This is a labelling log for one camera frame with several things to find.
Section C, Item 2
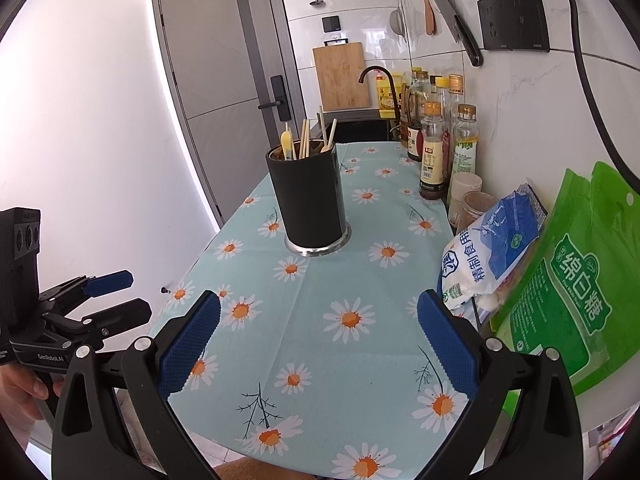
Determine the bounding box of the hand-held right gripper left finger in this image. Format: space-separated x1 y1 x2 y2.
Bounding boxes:
51 290 222 480

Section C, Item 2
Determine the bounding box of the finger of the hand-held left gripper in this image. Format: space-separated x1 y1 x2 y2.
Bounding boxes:
45 298 152 348
39 270 135 311

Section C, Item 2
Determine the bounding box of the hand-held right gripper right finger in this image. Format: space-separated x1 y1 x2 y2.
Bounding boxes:
416 289 585 480

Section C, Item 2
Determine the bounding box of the black utensil holder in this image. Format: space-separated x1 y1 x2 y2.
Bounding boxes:
265 141 352 258

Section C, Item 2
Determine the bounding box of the pile of wooden chopsticks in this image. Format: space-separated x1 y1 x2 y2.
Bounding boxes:
298 119 337 159

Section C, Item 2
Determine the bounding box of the person's left hand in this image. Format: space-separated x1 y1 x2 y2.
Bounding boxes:
0 364 66 421

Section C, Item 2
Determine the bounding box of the white plastic packet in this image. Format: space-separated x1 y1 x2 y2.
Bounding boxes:
472 290 503 313

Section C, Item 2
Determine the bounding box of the blue white salt bag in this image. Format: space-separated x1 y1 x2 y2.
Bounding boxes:
440 184 548 311

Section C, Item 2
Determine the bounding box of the daisy print tablecloth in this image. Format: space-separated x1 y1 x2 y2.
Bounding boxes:
149 141 483 480

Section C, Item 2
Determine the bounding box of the green sugar bag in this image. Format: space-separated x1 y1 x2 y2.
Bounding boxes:
492 161 640 397

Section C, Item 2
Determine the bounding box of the clear plastic jar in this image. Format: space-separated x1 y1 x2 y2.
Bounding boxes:
459 191 498 233

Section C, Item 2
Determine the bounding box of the white lid jar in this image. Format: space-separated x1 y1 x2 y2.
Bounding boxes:
446 172 483 223

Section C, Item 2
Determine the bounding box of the colourful printed card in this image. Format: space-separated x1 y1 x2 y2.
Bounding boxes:
590 422 626 453

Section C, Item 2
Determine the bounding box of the dark sauce bottle orange cap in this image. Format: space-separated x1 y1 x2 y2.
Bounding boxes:
419 101 447 201

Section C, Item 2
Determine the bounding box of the clear oil bottle gold cap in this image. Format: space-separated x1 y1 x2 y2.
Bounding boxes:
451 104 480 176

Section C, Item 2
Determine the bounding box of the dark vinegar glass bottle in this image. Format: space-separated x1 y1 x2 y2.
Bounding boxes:
401 71 431 162

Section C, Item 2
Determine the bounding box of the black kitchen sink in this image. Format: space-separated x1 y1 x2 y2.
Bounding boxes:
317 110 401 145

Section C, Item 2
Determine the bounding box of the grey door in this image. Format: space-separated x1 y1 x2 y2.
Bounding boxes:
151 0 307 233

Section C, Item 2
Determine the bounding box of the tall bottle gold cap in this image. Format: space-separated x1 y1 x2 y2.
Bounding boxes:
444 75 465 111

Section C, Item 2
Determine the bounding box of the yellow plastic bottle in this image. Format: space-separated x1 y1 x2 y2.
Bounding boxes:
376 76 403 112

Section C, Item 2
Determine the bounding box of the black faucet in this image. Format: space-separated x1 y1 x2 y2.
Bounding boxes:
358 66 401 120

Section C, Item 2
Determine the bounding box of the wooden cutting board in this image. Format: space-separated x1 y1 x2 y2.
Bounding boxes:
312 41 372 112

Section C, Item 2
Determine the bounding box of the black door lock handle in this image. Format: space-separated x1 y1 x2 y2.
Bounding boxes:
257 75 292 117

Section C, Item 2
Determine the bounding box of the kitchen knife black handle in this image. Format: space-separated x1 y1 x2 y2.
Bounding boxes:
431 0 484 67

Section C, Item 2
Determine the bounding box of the black cable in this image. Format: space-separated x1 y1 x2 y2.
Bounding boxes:
547 0 640 188

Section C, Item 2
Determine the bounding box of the black wall socket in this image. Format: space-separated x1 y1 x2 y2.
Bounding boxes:
477 0 507 51
500 0 551 52

